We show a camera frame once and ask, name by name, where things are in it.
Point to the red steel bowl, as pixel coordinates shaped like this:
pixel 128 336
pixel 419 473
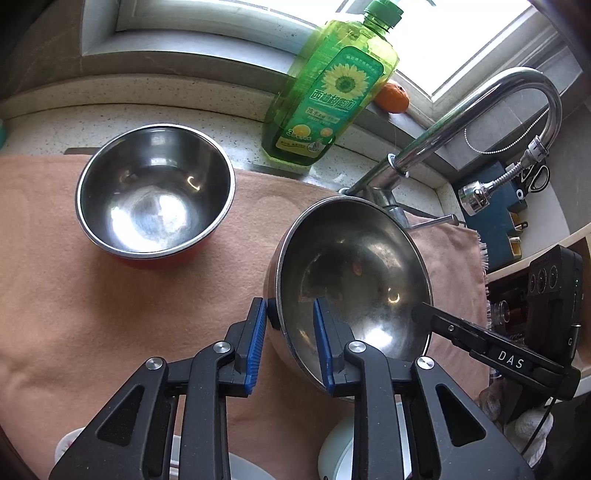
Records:
pixel 152 198

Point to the orange fruit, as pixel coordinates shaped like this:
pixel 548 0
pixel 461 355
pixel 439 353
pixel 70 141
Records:
pixel 392 99

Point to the pink towel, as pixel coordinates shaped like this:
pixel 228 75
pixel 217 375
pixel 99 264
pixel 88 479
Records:
pixel 92 323

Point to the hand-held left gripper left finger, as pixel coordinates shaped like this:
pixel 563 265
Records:
pixel 256 350

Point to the small light blue bowl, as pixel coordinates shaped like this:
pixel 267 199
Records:
pixel 339 447

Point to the large steel bowl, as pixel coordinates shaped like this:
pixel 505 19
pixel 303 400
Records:
pixel 351 267

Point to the light blue flowered plate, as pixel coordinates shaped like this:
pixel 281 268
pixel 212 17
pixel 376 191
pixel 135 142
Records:
pixel 69 445

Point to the chrome faucet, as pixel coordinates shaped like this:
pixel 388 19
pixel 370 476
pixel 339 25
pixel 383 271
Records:
pixel 461 120

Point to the chrome flexible sprayer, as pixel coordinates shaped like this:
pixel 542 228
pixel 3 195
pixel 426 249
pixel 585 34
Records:
pixel 475 196

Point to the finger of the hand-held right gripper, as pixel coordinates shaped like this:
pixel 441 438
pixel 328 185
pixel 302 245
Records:
pixel 485 348

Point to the person's right hand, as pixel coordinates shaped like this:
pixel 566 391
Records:
pixel 526 429

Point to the white framed window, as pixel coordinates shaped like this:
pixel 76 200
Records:
pixel 207 14

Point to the green dish soap bottle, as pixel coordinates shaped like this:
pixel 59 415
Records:
pixel 323 115

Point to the beige shelf board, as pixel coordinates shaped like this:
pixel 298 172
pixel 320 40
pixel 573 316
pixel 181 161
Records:
pixel 572 240

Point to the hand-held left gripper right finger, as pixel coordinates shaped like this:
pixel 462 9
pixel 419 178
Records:
pixel 324 350

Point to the blue knife holder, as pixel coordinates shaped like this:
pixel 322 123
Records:
pixel 501 230

